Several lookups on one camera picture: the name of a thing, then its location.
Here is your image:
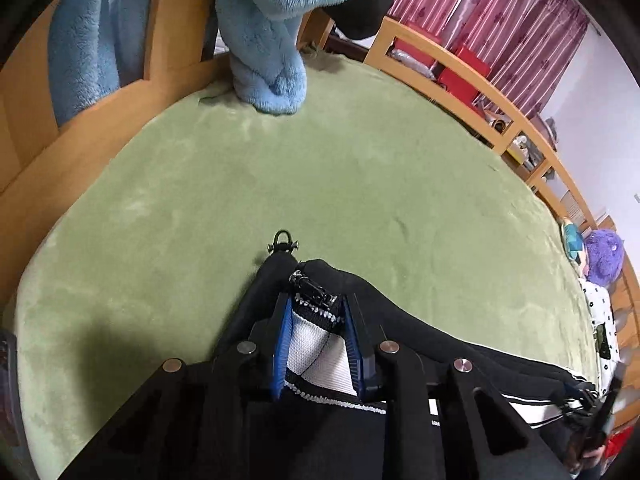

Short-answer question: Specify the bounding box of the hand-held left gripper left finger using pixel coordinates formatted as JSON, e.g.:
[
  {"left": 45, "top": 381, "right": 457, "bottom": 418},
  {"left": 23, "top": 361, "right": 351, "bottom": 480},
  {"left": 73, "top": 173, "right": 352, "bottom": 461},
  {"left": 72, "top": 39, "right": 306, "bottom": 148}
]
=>
[{"left": 59, "top": 292, "right": 293, "bottom": 480}]

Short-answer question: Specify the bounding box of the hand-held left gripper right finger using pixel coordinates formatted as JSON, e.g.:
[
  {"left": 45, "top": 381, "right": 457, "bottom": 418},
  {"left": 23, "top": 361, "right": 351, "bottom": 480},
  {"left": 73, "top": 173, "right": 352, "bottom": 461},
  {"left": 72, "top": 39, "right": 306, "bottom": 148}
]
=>
[{"left": 341, "top": 293, "right": 572, "bottom": 480}]

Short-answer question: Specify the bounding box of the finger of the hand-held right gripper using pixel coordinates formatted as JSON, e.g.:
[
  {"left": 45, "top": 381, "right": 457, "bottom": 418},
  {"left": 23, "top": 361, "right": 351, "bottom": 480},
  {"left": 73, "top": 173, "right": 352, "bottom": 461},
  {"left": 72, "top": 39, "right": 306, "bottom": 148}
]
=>
[
  {"left": 554, "top": 381, "right": 597, "bottom": 402},
  {"left": 551, "top": 400, "right": 597, "bottom": 425}
]

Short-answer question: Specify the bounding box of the black white-trimmed jacket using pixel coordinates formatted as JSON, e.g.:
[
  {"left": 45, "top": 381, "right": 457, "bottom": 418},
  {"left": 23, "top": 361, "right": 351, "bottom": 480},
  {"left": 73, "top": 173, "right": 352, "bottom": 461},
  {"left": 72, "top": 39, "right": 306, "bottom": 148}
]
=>
[{"left": 214, "top": 230, "right": 601, "bottom": 480}]

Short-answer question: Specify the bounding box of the white spotted cloth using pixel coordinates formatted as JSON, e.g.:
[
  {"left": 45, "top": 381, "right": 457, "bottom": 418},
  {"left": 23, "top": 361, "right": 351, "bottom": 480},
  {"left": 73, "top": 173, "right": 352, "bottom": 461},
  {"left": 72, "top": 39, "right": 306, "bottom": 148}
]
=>
[{"left": 579, "top": 279, "right": 622, "bottom": 362}]

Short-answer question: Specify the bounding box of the purple plush toy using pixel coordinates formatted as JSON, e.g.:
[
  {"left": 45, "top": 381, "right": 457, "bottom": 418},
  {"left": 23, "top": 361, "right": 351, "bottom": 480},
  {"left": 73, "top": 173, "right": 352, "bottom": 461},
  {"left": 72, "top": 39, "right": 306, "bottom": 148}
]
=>
[{"left": 584, "top": 229, "right": 627, "bottom": 286}]

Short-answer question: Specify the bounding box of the printed figure cushion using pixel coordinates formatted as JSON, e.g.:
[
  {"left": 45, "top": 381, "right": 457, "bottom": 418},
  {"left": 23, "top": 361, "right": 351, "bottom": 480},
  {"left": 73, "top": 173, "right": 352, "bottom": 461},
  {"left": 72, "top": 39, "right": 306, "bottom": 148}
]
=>
[{"left": 556, "top": 216, "right": 592, "bottom": 277}]

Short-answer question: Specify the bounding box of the green fleece blanket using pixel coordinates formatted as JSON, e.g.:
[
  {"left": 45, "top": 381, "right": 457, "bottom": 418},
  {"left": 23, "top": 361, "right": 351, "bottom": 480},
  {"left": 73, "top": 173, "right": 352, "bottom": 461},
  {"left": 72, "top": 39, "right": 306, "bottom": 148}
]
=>
[{"left": 12, "top": 49, "right": 601, "bottom": 478}]

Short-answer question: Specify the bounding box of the dark object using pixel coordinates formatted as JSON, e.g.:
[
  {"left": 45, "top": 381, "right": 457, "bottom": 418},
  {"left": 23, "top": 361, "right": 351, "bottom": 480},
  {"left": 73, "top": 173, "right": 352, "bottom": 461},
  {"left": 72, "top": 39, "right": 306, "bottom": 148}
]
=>
[{"left": 0, "top": 329, "right": 25, "bottom": 463}]

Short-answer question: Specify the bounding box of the red box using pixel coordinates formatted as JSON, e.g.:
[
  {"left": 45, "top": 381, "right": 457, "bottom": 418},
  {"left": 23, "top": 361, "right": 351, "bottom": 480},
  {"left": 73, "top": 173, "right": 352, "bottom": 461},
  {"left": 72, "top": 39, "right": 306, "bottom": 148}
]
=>
[
  {"left": 437, "top": 47, "right": 492, "bottom": 107},
  {"left": 400, "top": 21, "right": 444, "bottom": 70}
]

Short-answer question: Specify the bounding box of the blue plush toy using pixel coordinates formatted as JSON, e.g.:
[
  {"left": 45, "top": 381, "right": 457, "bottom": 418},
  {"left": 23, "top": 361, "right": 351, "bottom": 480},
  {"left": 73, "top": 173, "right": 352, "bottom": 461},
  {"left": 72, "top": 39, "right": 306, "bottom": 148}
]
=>
[{"left": 210, "top": 0, "right": 362, "bottom": 116}]

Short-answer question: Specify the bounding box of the wooden headboard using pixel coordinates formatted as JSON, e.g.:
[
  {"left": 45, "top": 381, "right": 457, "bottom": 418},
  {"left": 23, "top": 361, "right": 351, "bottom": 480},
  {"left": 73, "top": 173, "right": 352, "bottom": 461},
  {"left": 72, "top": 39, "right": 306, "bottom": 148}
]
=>
[{"left": 0, "top": 0, "right": 236, "bottom": 306}]

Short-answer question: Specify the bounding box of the black hanging garment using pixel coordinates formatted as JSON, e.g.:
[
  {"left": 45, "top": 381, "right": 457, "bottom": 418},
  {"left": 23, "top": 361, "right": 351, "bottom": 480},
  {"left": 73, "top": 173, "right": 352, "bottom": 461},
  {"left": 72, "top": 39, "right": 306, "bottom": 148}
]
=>
[{"left": 325, "top": 0, "right": 396, "bottom": 41}]

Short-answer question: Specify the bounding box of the blue fluffy cloth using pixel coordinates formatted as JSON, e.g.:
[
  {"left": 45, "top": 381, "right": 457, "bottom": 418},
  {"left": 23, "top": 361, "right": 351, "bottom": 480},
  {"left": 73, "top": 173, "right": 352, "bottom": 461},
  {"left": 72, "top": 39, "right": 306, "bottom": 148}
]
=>
[{"left": 47, "top": 0, "right": 152, "bottom": 127}]

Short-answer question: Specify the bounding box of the red patterned curtain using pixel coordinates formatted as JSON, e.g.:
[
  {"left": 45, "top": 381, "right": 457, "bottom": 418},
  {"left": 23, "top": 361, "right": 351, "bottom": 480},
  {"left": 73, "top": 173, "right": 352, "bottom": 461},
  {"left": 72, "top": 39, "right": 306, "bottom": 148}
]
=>
[{"left": 372, "top": 0, "right": 592, "bottom": 117}]

